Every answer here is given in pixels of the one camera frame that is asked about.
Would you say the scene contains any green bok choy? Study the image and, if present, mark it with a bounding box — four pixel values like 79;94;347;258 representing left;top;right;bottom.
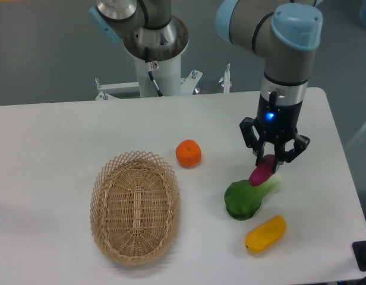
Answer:
224;174;282;221

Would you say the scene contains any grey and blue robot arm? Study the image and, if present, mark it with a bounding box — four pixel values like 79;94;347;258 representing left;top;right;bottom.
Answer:
89;1;323;172

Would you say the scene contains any orange tangerine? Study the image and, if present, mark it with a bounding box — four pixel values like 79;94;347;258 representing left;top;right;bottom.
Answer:
175;140;202;168

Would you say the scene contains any woven wicker basket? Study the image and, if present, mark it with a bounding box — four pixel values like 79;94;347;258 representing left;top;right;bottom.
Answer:
90;151;181;266

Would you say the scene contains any purple sweet potato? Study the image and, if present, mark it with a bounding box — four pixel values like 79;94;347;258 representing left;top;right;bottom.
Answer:
248;154;282;187

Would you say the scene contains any black device at table edge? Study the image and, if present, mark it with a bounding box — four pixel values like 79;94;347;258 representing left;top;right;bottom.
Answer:
352;240;366;272

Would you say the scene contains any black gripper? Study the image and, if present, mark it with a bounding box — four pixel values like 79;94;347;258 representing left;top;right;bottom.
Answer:
239;95;311;173

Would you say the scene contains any yellow mango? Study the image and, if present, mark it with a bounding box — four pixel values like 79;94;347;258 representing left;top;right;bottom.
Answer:
244;215;286;254

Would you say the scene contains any white frame at right edge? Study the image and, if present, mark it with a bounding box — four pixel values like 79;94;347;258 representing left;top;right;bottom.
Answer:
345;121;366;151

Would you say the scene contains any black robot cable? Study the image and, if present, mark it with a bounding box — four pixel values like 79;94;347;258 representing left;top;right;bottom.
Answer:
144;47;165;97

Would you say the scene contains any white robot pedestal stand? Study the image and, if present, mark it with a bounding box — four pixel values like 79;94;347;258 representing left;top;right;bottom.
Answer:
94;53;233;100

